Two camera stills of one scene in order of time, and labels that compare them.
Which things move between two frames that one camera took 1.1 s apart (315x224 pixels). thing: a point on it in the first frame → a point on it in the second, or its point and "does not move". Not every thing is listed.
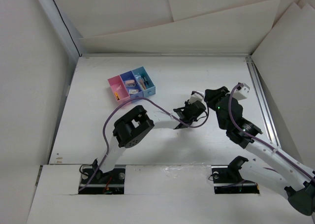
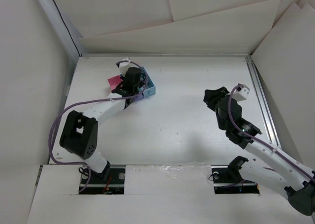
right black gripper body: [214, 101] does not move
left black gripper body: [187, 105] → [140, 86]
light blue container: [144, 81] does not move
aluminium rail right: [267, 117] does not move
